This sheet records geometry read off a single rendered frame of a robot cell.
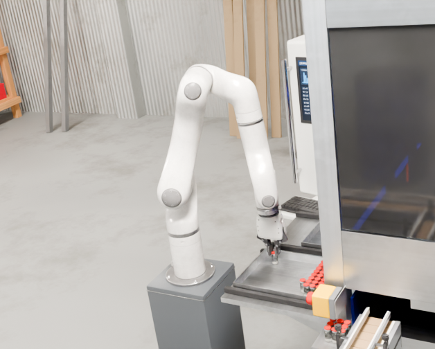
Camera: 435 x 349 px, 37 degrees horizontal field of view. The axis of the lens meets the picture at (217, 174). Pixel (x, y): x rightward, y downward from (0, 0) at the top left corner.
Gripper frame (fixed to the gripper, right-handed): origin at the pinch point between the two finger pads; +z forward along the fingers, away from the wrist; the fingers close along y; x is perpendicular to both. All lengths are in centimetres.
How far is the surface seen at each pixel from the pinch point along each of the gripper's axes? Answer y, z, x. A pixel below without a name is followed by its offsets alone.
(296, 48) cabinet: 18, -58, -77
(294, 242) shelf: 0.1, 6.0, -17.9
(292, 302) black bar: -17.6, 4.8, 23.7
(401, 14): -59, -87, 28
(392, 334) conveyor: -54, 2, 35
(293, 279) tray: -10.9, 6.0, 8.4
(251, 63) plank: 205, 17, -376
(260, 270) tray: 3.1, 5.7, 6.2
